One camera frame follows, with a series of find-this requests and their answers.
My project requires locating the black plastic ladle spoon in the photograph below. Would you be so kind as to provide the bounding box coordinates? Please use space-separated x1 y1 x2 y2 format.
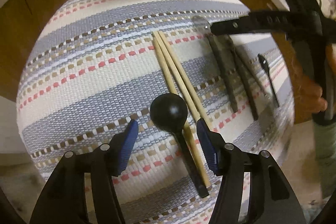
150 93 209 198

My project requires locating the person's right hand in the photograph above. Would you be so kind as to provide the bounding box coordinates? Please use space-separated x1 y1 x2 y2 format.
291 43 335 114

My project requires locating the wooden chopstick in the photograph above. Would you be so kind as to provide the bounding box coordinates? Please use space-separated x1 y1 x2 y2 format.
153 31 210 187
153 31 212 127
158 31 213 129

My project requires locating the small black spoon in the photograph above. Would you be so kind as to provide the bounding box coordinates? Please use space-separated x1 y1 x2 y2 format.
257 53 279 107

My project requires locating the steel fork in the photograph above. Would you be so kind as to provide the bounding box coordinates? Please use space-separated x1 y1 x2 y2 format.
224 35 259 121

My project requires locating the striped woven table mat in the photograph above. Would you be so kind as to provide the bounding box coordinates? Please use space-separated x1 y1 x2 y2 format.
17 0 294 223

